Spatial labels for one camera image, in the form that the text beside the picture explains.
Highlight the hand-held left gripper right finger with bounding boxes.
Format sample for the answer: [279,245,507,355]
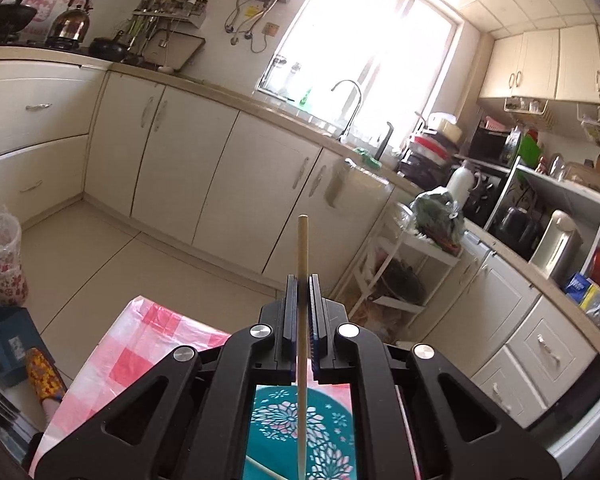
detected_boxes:
[307,274,563,480]

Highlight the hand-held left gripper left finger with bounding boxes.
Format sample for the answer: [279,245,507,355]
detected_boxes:
[32,274,301,480]

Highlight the wooden chopstick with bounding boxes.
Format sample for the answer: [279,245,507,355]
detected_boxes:
[295,215,311,480]

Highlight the teal floral utensil holder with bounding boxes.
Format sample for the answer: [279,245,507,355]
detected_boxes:
[242,384,355,480]

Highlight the dark pan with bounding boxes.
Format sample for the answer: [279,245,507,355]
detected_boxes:
[380,260,426,306]

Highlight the cream kitchen base cabinets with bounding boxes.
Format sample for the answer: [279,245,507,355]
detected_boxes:
[0,47,600,428]

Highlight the glass jar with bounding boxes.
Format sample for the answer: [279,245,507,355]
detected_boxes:
[392,205,416,233]

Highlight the red checkered tablecloth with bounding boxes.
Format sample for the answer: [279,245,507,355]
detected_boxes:
[29,296,421,480]

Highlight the white trolley shelf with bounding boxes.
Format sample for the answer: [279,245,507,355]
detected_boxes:
[337,200,463,331]

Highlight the white hanging bin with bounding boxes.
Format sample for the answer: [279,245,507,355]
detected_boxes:
[330,159,396,211]

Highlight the bag of green vegetables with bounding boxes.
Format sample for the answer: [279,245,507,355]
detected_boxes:
[410,187,466,256]

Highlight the green sponge cloth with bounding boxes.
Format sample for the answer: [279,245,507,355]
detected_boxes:
[352,147,383,168]

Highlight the black slim faucet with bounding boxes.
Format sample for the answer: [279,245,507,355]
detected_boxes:
[377,121,395,158]

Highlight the white thermos jug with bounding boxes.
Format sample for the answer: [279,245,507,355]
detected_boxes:
[447,160,481,211]

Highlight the stack of pans and dishes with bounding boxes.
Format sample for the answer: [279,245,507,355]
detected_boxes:
[397,112,463,186]

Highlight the black countertop oven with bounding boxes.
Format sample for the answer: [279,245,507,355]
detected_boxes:
[467,162,511,226]

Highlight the metal sink faucet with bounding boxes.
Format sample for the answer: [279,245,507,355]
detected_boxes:
[331,80,363,143]

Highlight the patterned yellow slipper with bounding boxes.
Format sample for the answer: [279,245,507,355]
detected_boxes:
[25,347,67,403]

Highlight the black microwave oven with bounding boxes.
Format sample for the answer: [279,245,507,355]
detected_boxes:
[469,122,513,163]

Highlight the white electric water boiler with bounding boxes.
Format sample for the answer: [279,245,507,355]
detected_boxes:
[529,210,583,281]

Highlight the blue packet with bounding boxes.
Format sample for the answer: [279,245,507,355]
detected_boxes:
[565,272,593,306]

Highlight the blue box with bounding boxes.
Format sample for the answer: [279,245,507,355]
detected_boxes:
[0,305,46,386]

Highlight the green cutting board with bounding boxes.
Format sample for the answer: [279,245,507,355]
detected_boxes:
[517,127,543,163]

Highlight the white appliance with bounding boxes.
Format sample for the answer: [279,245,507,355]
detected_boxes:
[530,385,600,480]

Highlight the grey leaning tray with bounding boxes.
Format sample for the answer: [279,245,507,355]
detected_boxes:
[142,34,206,72]

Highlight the floral trash bin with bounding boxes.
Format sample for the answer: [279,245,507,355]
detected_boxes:
[0,195,28,306]

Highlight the white counter shelf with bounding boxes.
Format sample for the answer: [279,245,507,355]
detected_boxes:
[482,157,600,281]

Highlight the bright window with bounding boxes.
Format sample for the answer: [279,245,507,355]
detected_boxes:
[255,0,463,146]

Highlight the black frying pan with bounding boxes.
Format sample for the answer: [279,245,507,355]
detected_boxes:
[89,30,133,58]

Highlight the metal kettle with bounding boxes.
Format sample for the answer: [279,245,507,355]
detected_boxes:
[47,0,91,43]

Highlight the gas stove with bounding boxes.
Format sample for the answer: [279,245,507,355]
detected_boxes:
[0,32,81,51]

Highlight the black wok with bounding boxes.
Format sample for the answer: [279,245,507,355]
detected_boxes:
[0,0,38,43]

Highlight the heater cords and plugs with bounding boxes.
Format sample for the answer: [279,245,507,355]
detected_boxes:
[225,0,281,53]

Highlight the wall utensil rack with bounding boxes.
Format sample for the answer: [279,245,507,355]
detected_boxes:
[127,0,208,61]

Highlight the cream wall cabinets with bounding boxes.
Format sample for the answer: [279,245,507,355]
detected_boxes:
[477,22,600,111]

